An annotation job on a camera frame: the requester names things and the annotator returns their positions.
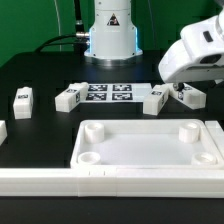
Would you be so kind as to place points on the white left fence block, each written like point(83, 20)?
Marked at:
point(3, 131)

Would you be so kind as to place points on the white right fence bar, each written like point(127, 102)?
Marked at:
point(214, 141)

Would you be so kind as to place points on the white front fence bar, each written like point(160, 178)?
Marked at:
point(112, 182)

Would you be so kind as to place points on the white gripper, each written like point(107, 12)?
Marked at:
point(198, 55)

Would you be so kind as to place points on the white fence bar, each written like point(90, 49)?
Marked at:
point(214, 141)
point(112, 182)

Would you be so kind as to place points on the white desk top tray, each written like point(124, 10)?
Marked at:
point(153, 143)

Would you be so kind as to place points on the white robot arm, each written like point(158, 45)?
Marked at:
point(113, 37)

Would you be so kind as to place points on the white marker base plate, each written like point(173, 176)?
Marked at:
point(118, 92)

